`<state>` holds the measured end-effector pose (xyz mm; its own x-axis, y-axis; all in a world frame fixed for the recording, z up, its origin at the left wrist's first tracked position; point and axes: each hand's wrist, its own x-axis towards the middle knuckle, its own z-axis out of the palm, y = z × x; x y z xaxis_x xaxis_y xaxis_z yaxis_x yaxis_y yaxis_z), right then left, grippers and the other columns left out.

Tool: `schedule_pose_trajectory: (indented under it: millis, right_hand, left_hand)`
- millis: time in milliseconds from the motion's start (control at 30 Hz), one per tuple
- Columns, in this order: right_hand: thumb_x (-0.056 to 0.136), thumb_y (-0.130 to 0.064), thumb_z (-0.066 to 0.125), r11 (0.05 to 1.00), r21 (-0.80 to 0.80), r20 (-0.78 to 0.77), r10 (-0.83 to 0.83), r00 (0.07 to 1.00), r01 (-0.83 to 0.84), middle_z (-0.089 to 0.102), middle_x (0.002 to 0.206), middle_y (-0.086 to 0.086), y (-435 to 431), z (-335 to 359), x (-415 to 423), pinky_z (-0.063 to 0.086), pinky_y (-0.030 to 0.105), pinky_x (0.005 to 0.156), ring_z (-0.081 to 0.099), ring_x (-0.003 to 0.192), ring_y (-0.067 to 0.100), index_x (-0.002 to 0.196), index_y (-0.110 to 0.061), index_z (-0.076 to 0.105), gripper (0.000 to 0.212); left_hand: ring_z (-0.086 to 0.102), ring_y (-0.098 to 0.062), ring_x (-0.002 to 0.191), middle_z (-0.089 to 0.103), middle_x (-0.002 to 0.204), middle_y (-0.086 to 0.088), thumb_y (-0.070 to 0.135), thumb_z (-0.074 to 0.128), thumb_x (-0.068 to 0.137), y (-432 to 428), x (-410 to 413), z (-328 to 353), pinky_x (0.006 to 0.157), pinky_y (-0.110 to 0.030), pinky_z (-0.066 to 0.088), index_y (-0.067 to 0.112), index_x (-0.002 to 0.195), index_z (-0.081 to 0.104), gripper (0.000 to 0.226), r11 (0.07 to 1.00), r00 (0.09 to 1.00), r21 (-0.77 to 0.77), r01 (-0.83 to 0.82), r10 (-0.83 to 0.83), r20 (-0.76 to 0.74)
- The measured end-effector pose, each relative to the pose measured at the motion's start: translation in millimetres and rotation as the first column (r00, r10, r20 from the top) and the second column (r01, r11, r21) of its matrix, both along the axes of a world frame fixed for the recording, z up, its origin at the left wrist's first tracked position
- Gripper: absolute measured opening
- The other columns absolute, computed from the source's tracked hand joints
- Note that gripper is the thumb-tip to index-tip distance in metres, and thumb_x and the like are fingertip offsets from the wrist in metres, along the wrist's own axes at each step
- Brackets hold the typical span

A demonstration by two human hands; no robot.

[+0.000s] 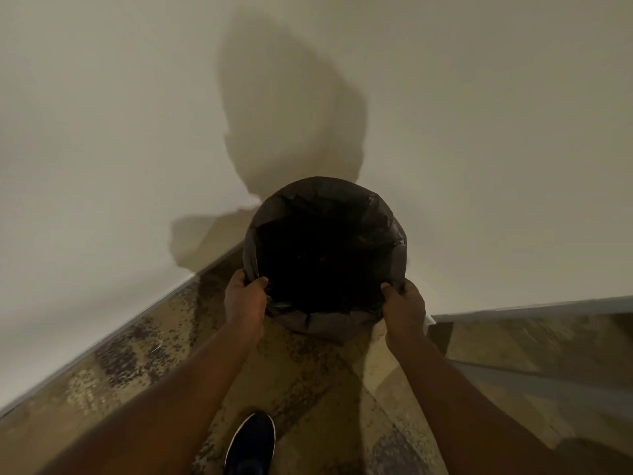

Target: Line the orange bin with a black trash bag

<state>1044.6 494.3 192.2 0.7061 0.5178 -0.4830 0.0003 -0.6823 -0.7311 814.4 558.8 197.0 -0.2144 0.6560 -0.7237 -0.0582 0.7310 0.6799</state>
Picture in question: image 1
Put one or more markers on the person's left hand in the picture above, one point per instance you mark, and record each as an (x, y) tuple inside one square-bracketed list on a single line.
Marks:
[(244, 306)]

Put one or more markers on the person's right hand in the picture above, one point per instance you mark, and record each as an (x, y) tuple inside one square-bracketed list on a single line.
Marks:
[(404, 314)]

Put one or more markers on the person's left thumb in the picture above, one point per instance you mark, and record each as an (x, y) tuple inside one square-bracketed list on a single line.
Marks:
[(258, 285)]

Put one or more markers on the person's right thumb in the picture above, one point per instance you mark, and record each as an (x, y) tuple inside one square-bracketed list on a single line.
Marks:
[(389, 293)]

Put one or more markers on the black trash bag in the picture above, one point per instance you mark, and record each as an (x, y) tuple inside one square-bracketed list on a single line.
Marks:
[(324, 257)]

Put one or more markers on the person's left forearm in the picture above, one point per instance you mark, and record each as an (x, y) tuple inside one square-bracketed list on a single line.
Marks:
[(158, 410)]

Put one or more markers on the person's right forearm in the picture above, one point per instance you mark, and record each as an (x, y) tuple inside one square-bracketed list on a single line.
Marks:
[(470, 415)]

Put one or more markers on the dark blue shoe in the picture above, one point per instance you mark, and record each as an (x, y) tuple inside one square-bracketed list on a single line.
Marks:
[(251, 445)]

